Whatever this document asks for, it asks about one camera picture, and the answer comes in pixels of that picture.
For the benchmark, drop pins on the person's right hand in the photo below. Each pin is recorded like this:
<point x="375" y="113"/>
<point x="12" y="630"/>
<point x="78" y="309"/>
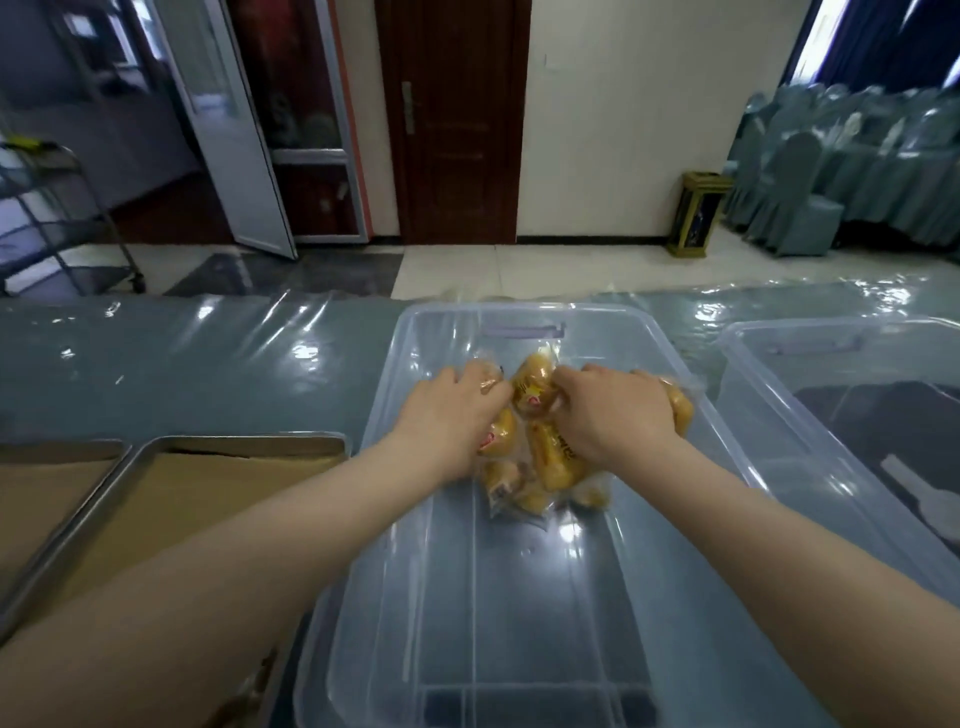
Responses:
<point x="615" y="416"/>

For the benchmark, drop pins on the person's left hand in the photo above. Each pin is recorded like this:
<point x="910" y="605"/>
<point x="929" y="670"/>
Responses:
<point x="450" y="420"/>

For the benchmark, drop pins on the pile of small bun packets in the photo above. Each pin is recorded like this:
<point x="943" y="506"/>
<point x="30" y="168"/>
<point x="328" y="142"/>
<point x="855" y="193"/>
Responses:
<point x="555" y="457"/>

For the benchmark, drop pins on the steel tray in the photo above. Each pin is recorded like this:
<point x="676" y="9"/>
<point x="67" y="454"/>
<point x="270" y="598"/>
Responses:
<point x="60" y="448"/>
<point x="247" y="441"/>

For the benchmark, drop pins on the person's left forearm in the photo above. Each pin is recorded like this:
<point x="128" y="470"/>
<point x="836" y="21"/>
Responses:
<point x="225" y="570"/>

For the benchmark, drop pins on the person's right forearm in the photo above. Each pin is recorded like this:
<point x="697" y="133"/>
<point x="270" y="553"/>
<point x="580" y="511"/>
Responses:
<point x="787" y="570"/>

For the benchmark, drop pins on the brown paper tray liner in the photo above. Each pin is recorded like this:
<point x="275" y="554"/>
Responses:
<point x="37" y="502"/>
<point x="187" y="495"/>

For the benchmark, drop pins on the gold and black bin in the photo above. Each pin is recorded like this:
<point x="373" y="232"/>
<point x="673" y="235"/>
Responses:
<point x="697" y="217"/>

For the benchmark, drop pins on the black mat with white shape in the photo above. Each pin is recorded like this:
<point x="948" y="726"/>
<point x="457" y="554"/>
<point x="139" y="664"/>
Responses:
<point x="840" y="420"/>

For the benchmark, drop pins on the dark wooden door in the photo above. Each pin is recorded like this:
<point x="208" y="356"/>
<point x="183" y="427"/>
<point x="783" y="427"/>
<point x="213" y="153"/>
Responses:
<point x="457" y="187"/>

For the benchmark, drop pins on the plastic covered teal tablecloth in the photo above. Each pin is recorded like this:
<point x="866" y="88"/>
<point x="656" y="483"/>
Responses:
<point x="187" y="352"/>

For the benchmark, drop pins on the group of teal covered chairs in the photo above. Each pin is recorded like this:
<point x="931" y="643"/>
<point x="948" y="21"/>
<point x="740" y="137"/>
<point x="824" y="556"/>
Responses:
<point x="795" y="202"/>

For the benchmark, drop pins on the aluminium framed glass door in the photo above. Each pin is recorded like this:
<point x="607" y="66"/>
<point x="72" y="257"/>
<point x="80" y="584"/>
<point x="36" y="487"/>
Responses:
<point x="311" y="156"/>

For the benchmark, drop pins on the white framed door leaf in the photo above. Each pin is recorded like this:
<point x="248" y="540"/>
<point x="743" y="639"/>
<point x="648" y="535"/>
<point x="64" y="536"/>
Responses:
<point x="247" y="187"/>

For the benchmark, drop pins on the teal clothed banquet table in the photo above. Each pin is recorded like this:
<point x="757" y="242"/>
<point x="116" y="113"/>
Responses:
<point x="900" y="195"/>

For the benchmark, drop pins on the metal trolley cart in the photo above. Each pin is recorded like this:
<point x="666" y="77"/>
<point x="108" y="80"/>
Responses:
<point x="37" y="229"/>

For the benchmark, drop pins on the dark blue curtain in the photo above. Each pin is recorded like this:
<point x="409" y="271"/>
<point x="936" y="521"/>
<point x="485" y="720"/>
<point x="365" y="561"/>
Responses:
<point x="885" y="45"/>

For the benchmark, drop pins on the glass partition with metal frame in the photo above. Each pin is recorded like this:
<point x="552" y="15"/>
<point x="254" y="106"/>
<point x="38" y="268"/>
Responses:
<point x="112" y="150"/>

